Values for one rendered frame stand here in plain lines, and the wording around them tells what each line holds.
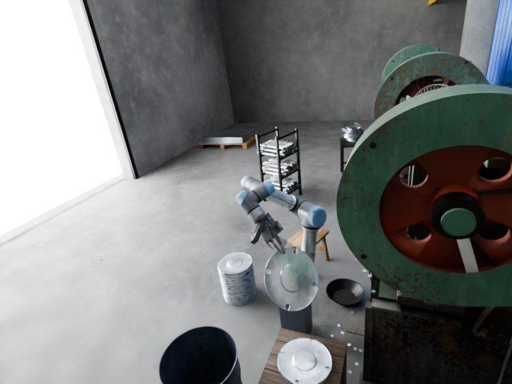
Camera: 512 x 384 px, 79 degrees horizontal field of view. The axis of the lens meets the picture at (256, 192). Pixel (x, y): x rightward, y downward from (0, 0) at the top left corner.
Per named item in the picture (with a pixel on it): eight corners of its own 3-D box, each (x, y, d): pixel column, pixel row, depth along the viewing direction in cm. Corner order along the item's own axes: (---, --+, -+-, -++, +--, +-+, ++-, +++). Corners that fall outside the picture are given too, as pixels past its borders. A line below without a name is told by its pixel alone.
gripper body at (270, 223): (284, 229, 152) (269, 209, 154) (273, 238, 147) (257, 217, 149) (276, 235, 158) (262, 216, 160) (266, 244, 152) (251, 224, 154)
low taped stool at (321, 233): (311, 279, 282) (309, 248, 268) (289, 270, 297) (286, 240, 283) (330, 259, 304) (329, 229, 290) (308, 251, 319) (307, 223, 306)
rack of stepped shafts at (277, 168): (286, 207, 410) (279, 137, 370) (260, 200, 440) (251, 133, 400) (304, 195, 437) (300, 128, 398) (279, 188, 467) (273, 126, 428)
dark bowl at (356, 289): (322, 306, 251) (322, 299, 248) (329, 282, 276) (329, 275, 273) (362, 315, 239) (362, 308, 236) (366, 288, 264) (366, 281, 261)
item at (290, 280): (313, 316, 147) (315, 316, 146) (258, 303, 138) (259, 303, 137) (321, 256, 158) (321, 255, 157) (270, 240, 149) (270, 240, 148)
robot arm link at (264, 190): (261, 175, 164) (244, 187, 160) (273, 180, 155) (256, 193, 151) (266, 187, 168) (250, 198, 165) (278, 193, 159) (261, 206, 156)
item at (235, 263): (233, 279, 244) (233, 278, 243) (210, 265, 263) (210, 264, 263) (259, 260, 261) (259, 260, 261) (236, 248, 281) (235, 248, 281)
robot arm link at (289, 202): (302, 197, 199) (244, 169, 170) (314, 203, 190) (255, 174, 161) (294, 214, 200) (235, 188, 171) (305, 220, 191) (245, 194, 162)
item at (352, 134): (341, 181, 464) (340, 129, 431) (340, 170, 504) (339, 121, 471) (369, 180, 456) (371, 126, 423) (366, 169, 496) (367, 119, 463)
